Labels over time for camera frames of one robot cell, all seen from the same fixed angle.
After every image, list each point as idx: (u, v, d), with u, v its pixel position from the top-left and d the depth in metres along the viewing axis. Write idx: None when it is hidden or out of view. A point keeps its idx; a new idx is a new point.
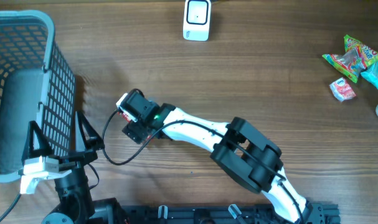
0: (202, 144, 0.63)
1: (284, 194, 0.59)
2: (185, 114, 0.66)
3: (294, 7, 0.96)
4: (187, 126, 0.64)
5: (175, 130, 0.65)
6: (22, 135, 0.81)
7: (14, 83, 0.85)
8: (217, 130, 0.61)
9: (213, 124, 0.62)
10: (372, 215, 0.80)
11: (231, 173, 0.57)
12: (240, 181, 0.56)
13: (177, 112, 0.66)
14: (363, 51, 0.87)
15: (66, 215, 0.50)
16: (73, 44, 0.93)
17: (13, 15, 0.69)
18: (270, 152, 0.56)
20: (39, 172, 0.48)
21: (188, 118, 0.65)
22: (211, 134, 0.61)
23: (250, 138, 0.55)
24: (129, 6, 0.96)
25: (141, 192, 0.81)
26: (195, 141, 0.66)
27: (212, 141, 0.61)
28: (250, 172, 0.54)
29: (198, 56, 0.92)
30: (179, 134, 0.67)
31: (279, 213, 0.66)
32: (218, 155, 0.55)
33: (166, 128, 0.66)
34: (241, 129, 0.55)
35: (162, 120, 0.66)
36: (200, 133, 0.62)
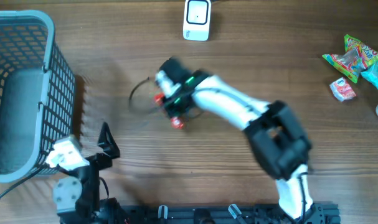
0: (234, 119, 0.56)
1: (296, 186, 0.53)
2: (220, 84, 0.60)
3: (295, 6, 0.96)
4: (222, 97, 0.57)
5: (209, 98, 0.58)
6: (22, 135, 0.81)
7: (14, 83, 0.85)
8: (253, 106, 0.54)
9: (251, 101, 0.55)
10: (372, 215, 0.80)
11: (255, 152, 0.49)
12: (265, 164, 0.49)
13: (213, 82, 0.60)
14: (363, 51, 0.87)
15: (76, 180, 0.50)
16: (73, 44, 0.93)
17: (13, 15, 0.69)
18: (305, 143, 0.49)
20: (64, 142, 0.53)
21: (225, 89, 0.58)
22: (246, 110, 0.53)
23: (285, 122, 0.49)
24: (129, 6, 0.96)
25: (141, 192, 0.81)
26: (226, 115, 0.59)
27: (245, 117, 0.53)
28: (281, 157, 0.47)
29: (198, 56, 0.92)
30: (212, 105, 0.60)
31: (281, 205, 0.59)
32: (250, 131, 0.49)
33: (200, 94, 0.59)
34: (280, 111, 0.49)
35: (197, 86, 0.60)
36: (234, 106, 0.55)
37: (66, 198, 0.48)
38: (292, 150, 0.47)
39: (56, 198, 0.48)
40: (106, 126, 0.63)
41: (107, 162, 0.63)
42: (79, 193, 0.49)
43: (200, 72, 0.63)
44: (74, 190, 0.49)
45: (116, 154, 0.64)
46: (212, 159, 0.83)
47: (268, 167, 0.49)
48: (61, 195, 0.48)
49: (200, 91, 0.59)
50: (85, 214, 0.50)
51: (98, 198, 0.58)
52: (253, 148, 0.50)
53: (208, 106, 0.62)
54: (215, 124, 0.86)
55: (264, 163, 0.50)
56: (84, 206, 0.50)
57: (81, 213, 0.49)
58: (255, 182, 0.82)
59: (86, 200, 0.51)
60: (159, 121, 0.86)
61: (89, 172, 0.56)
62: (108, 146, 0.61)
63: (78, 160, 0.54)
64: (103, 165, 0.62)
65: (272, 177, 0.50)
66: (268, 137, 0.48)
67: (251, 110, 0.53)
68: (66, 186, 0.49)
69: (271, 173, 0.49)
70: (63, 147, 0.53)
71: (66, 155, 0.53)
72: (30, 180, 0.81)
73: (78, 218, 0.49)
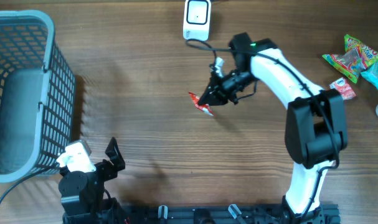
0: (281, 93, 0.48)
1: (309, 185, 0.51)
2: (280, 54, 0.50)
3: (294, 6, 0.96)
4: (279, 69, 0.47)
5: (263, 66, 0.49)
6: (22, 135, 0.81)
7: (14, 83, 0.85)
8: (308, 88, 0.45)
9: (307, 81, 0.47)
10: (372, 215, 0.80)
11: (291, 131, 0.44)
12: (291, 144, 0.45)
13: (277, 52, 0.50)
14: (363, 51, 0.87)
15: (83, 175, 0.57)
16: (73, 44, 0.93)
17: (13, 15, 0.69)
18: (340, 140, 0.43)
20: (74, 145, 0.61)
21: (283, 60, 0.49)
22: (300, 89, 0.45)
23: (334, 113, 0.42)
24: (129, 6, 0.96)
25: (141, 192, 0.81)
26: (272, 88, 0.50)
27: (294, 94, 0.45)
28: (312, 143, 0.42)
29: (198, 56, 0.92)
30: (261, 74, 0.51)
31: (286, 197, 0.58)
32: (296, 107, 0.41)
33: (256, 58, 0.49)
34: (333, 99, 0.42)
35: (258, 51, 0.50)
36: (288, 82, 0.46)
37: (71, 189, 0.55)
38: (325, 141, 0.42)
39: (61, 189, 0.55)
40: (114, 140, 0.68)
41: (113, 171, 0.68)
42: (82, 185, 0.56)
43: (266, 40, 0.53)
44: (78, 182, 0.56)
45: (122, 165, 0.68)
46: (212, 159, 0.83)
47: (292, 147, 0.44)
48: (65, 187, 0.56)
49: (258, 56, 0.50)
50: (86, 208, 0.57)
51: (101, 201, 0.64)
52: (288, 122, 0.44)
53: (258, 75, 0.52)
54: (215, 124, 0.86)
55: (290, 142, 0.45)
56: (85, 200, 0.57)
57: (83, 206, 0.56)
58: (255, 182, 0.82)
59: (88, 194, 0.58)
60: (159, 121, 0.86)
61: (96, 177, 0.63)
62: (115, 155, 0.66)
63: (86, 162, 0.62)
64: (109, 175, 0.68)
65: (291, 157, 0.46)
66: (309, 119, 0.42)
67: (305, 90, 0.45)
68: (71, 179, 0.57)
69: (292, 154, 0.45)
70: (72, 149, 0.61)
71: (75, 156, 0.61)
72: (30, 180, 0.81)
73: (79, 209, 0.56)
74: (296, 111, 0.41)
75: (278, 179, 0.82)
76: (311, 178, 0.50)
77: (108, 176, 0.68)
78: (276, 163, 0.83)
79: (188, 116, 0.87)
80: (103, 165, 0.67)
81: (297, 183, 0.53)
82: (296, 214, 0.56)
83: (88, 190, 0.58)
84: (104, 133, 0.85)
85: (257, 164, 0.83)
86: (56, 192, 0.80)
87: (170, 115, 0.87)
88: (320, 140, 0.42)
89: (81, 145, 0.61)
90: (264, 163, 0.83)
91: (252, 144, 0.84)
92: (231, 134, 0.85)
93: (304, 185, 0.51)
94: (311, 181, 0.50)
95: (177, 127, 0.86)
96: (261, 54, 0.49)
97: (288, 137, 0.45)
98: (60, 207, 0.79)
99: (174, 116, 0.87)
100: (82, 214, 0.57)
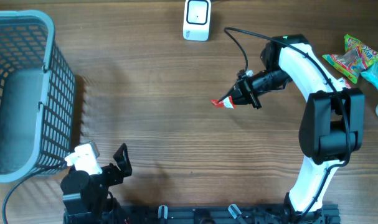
0: (305, 86, 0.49)
1: (313, 183, 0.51)
2: (310, 51, 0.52)
3: (295, 7, 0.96)
4: (307, 63, 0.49)
5: (292, 59, 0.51)
6: (22, 135, 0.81)
7: (14, 83, 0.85)
8: (332, 83, 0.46)
9: (332, 78, 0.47)
10: (372, 215, 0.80)
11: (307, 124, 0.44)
12: (305, 136, 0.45)
13: (308, 49, 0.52)
14: (363, 51, 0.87)
15: (85, 173, 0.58)
16: (73, 44, 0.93)
17: (13, 15, 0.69)
18: (355, 141, 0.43)
20: (83, 146, 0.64)
21: (312, 56, 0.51)
22: (324, 83, 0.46)
23: (352, 111, 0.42)
24: (129, 6, 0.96)
25: (141, 192, 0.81)
26: (297, 82, 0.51)
27: (317, 88, 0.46)
28: (324, 138, 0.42)
29: (198, 56, 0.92)
30: (289, 68, 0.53)
31: (291, 194, 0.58)
32: (316, 98, 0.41)
33: (286, 50, 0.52)
34: (355, 97, 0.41)
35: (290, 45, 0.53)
36: (314, 76, 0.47)
37: (73, 187, 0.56)
38: (338, 138, 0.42)
39: (63, 186, 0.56)
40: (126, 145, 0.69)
41: (118, 177, 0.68)
42: (84, 183, 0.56)
43: (299, 35, 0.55)
44: (80, 181, 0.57)
45: (129, 171, 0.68)
46: (212, 159, 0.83)
47: (306, 140, 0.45)
48: (68, 185, 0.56)
49: (288, 48, 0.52)
50: (86, 206, 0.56)
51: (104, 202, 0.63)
52: (306, 114, 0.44)
53: (285, 68, 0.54)
54: (215, 124, 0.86)
55: (304, 134, 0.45)
56: (87, 198, 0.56)
57: (83, 204, 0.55)
58: (255, 182, 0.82)
59: (90, 193, 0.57)
60: (159, 121, 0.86)
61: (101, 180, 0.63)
62: (122, 160, 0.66)
63: (93, 163, 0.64)
64: (114, 179, 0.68)
65: (303, 149, 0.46)
66: (327, 113, 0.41)
67: (328, 85, 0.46)
68: (73, 178, 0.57)
69: (304, 146, 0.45)
70: (80, 150, 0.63)
71: (83, 156, 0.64)
72: (30, 180, 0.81)
73: (79, 208, 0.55)
74: (315, 102, 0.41)
75: (278, 179, 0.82)
76: (317, 177, 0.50)
77: (113, 181, 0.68)
78: (276, 163, 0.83)
79: (188, 116, 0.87)
80: (109, 170, 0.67)
81: (303, 180, 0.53)
82: (297, 212, 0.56)
83: (90, 190, 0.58)
84: (104, 133, 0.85)
85: (256, 164, 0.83)
86: (57, 192, 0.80)
87: (170, 115, 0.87)
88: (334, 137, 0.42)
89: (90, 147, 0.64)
90: (264, 163, 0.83)
91: (252, 144, 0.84)
92: (231, 134, 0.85)
93: (308, 182, 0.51)
94: (317, 180, 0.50)
95: (177, 127, 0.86)
96: (292, 46, 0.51)
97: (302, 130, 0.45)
98: (60, 207, 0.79)
99: (174, 116, 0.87)
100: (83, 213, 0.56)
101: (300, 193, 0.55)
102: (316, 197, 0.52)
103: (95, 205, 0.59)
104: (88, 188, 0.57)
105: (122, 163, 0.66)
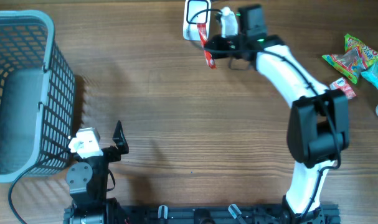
0: (286, 91, 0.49)
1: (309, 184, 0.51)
2: (289, 53, 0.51)
3: (294, 7, 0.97)
4: (286, 67, 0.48)
5: (271, 64, 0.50)
6: (22, 135, 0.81)
7: (14, 83, 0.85)
8: (314, 86, 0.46)
9: (313, 79, 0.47)
10: (372, 215, 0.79)
11: (295, 131, 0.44)
12: (293, 142, 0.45)
13: (284, 49, 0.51)
14: (363, 51, 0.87)
15: (88, 164, 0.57)
16: (73, 44, 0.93)
17: (13, 15, 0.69)
18: (342, 140, 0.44)
20: (85, 132, 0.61)
21: (291, 58, 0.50)
22: (305, 88, 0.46)
23: (337, 113, 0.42)
24: (129, 6, 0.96)
25: (142, 192, 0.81)
26: (278, 86, 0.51)
27: (299, 93, 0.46)
28: (315, 144, 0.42)
29: (199, 56, 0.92)
30: (268, 72, 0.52)
31: (288, 196, 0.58)
32: (299, 106, 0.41)
33: (263, 55, 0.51)
34: (338, 99, 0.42)
35: (265, 48, 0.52)
36: (294, 80, 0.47)
37: (78, 180, 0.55)
38: (327, 141, 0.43)
39: (69, 180, 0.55)
40: (121, 124, 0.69)
41: (118, 155, 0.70)
42: (89, 177, 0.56)
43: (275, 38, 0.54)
44: (85, 174, 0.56)
45: (127, 150, 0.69)
46: (212, 159, 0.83)
47: (294, 145, 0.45)
48: (73, 178, 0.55)
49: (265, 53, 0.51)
50: (92, 196, 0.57)
51: (105, 190, 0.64)
52: (291, 121, 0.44)
53: (263, 71, 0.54)
54: (215, 124, 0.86)
55: (292, 140, 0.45)
56: (91, 189, 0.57)
57: (88, 195, 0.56)
58: (255, 182, 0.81)
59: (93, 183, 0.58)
60: (159, 121, 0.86)
61: (98, 163, 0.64)
62: (121, 141, 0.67)
63: (95, 149, 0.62)
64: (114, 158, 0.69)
65: (293, 155, 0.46)
66: (312, 118, 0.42)
67: (310, 89, 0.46)
68: (78, 170, 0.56)
69: (294, 152, 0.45)
70: (84, 136, 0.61)
71: (85, 142, 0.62)
72: (30, 180, 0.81)
73: (86, 197, 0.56)
74: (299, 110, 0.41)
75: (278, 179, 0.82)
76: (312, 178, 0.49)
77: (113, 159, 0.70)
78: (276, 163, 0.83)
79: (188, 116, 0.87)
80: (111, 152, 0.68)
81: (297, 182, 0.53)
82: (296, 214, 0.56)
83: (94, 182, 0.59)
84: (104, 132, 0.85)
85: (256, 164, 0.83)
86: (57, 192, 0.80)
87: (170, 115, 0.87)
88: (323, 141, 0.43)
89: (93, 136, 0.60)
90: (264, 163, 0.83)
91: (252, 144, 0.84)
92: (231, 134, 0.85)
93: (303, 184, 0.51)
94: (312, 180, 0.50)
95: (177, 127, 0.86)
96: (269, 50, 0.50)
97: (291, 137, 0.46)
98: (60, 207, 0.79)
99: (174, 116, 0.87)
100: (90, 201, 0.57)
101: (296, 195, 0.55)
102: (312, 198, 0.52)
103: (99, 192, 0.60)
104: (91, 179, 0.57)
105: (121, 144, 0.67)
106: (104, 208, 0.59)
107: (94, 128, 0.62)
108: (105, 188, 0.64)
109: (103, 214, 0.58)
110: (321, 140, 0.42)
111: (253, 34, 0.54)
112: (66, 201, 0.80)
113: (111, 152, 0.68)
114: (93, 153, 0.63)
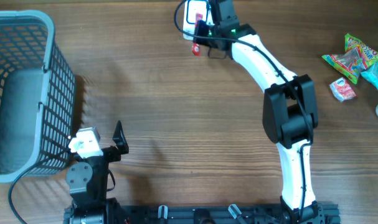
0: (259, 77, 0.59)
1: (294, 166, 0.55)
2: (259, 45, 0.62)
3: (294, 7, 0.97)
4: (257, 56, 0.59)
5: (244, 53, 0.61)
6: (22, 135, 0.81)
7: (14, 83, 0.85)
8: (283, 74, 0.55)
9: (282, 68, 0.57)
10: (372, 215, 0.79)
11: (269, 115, 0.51)
12: (270, 124, 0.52)
13: (256, 39, 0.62)
14: (364, 51, 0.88)
15: (88, 164, 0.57)
16: (73, 44, 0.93)
17: (13, 15, 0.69)
18: (312, 121, 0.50)
20: (85, 132, 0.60)
21: (261, 49, 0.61)
22: (276, 74, 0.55)
23: (305, 96, 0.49)
24: (129, 6, 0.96)
25: (142, 192, 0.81)
26: (251, 73, 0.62)
27: (270, 79, 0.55)
28: (287, 125, 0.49)
29: (199, 56, 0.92)
30: (244, 59, 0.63)
31: (284, 197, 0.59)
32: (269, 93, 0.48)
33: (237, 45, 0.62)
34: (304, 84, 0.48)
35: (238, 38, 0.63)
36: (264, 67, 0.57)
37: (78, 180, 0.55)
38: (297, 122, 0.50)
39: (69, 180, 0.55)
40: (121, 124, 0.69)
41: (118, 155, 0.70)
42: (89, 177, 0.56)
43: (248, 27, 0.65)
44: (85, 173, 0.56)
45: (127, 150, 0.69)
46: (212, 159, 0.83)
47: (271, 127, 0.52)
48: (73, 178, 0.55)
49: (238, 43, 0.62)
50: (92, 196, 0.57)
51: (105, 190, 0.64)
52: (266, 106, 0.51)
53: (238, 60, 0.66)
54: (215, 124, 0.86)
55: (268, 123, 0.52)
56: (91, 189, 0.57)
57: (88, 195, 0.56)
58: (255, 182, 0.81)
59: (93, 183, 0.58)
60: (159, 121, 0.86)
61: (98, 163, 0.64)
62: (121, 141, 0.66)
63: (95, 149, 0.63)
64: (113, 158, 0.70)
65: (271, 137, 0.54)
66: (283, 103, 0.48)
67: (279, 76, 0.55)
68: (78, 170, 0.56)
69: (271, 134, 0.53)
70: (84, 136, 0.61)
71: (86, 142, 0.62)
72: (30, 180, 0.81)
73: (86, 196, 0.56)
74: (270, 97, 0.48)
75: (278, 179, 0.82)
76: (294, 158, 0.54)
77: (113, 159, 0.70)
78: (276, 163, 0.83)
79: (188, 116, 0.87)
80: (111, 152, 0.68)
81: (287, 172, 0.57)
82: (294, 210, 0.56)
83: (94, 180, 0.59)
84: (104, 132, 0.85)
85: (256, 164, 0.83)
86: (57, 192, 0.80)
87: (170, 115, 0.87)
88: (294, 122, 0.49)
89: (93, 137, 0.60)
90: (264, 163, 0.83)
91: (252, 144, 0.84)
92: (231, 134, 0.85)
93: (291, 170, 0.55)
94: (296, 163, 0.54)
95: (177, 127, 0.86)
96: (241, 42, 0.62)
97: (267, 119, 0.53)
98: (60, 206, 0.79)
99: (174, 116, 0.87)
100: (90, 201, 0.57)
101: (290, 188, 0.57)
102: (303, 185, 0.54)
103: (99, 192, 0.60)
104: (91, 179, 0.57)
105: (121, 144, 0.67)
106: (104, 208, 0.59)
107: (94, 128, 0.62)
108: (105, 188, 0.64)
109: (103, 213, 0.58)
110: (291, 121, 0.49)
111: (226, 24, 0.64)
112: (66, 201, 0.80)
113: (112, 152, 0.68)
114: (93, 153, 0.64)
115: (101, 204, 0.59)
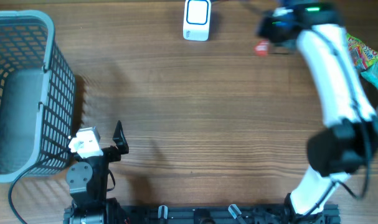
0: (326, 88, 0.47)
1: (319, 190, 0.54)
2: (342, 48, 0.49)
3: None
4: (334, 63, 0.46)
5: (318, 50, 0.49)
6: (22, 136, 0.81)
7: (14, 84, 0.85)
8: (359, 104, 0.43)
9: (360, 93, 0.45)
10: (372, 215, 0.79)
11: (326, 142, 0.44)
12: (322, 150, 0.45)
13: (337, 40, 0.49)
14: (363, 51, 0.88)
15: (88, 163, 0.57)
16: (73, 44, 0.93)
17: (13, 15, 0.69)
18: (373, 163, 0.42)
20: (85, 132, 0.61)
21: (342, 55, 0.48)
22: (350, 102, 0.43)
23: (377, 142, 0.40)
24: (129, 6, 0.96)
25: (142, 192, 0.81)
26: (317, 77, 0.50)
27: (340, 104, 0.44)
28: (341, 162, 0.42)
29: (199, 56, 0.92)
30: (312, 55, 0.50)
31: (293, 196, 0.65)
32: (338, 129, 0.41)
33: (313, 37, 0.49)
34: None
35: (314, 25, 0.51)
36: (339, 84, 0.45)
37: (78, 180, 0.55)
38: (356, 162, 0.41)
39: (69, 180, 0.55)
40: (121, 124, 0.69)
41: (118, 154, 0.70)
42: (89, 177, 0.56)
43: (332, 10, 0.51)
44: (85, 173, 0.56)
45: (127, 150, 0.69)
46: (212, 159, 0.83)
47: (320, 154, 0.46)
48: (73, 178, 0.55)
49: (314, 34, 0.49)
50: (92, 196, 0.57)
51: (105, 190, 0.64)
52: (327, 132, 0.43)
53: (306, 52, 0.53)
54: (215, 124, 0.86)
55: (320, 148, 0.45)
56: (91, 189, 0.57)
57: (88, 194, 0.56)
58: (255, 182, 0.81)
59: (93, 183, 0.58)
60: (159, 121, 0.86)
61: (98, 163, 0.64)
62: (121, 140, 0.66)
63: (96, 149, 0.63)
64: (113, 158, 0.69)
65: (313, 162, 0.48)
66: (349, 144, 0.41)
67: (354, 107, 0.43)
68: (78, 170, 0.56)
69: (318, 158, 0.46)
70: (84, 135, 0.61)
71: (86, 142, 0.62)
72: (30, 180, 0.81)
73: (86, 196, 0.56)
74: (337, 134, 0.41)
75: (278, 179, 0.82)
76: (321, 186, 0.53)
77: (113, 159, 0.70)
78: (276, 163, 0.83)
79: (188, 116, 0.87)
80: (111, 152, 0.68)
81: (308, 186, 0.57)
82: (298, 214, 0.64)
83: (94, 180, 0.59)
84: (104, 132, 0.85)
85: (256, 164, 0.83)
86: (57, 192, 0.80)
87: (170, 115, 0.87)
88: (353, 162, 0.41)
89: (93, 136, 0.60)
90: (264, 163, 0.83)
91: (252, 144, 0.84)
92: (231, 134, 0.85)
93: (313, 190, 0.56)
94: (321, 190, 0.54)
95: (177, 127, 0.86)
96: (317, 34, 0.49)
97: (319, 142, 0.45)
98: (60, 207, 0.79)
99: (174, 116, 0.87)
100: (90, 201, 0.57)
101: (305, 200, 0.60)
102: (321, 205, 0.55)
103: (99, 192, 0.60)
104: (92, 178, 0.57)
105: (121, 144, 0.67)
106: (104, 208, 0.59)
107: (94, 128, 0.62)
108: (105, 188, 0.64)
109: (103, 213, 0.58)
110: (350, 160, 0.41)
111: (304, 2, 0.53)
112: (66, 201, 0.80)
113: (112, 152, 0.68)
114: (93, 153, 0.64)
115: (101, 204, 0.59)
